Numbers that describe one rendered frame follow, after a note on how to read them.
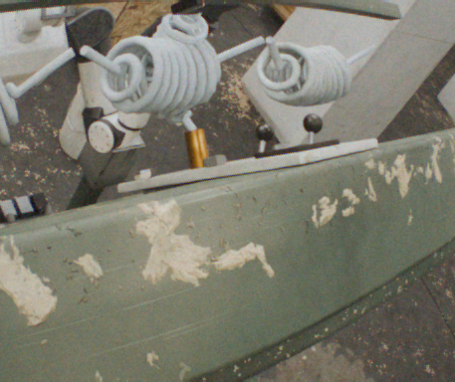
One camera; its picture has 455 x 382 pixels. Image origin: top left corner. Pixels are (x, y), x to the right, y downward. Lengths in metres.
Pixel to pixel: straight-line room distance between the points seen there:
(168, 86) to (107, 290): 0.23
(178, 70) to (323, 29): 3.19
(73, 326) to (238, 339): 0.11
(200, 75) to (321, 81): 0.17
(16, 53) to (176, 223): 1.09
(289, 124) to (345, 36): 0.69
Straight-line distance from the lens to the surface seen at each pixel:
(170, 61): 0.52
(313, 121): 1.25
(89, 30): 1.53
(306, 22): 3.77
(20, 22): 1.35
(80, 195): 2.12
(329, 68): 0.69
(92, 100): 1.59
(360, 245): 0.46
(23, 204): 1.86
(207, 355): 0.36
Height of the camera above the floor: 2.18
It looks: 39 degrees down
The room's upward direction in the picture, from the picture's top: 39 degrees clockwise
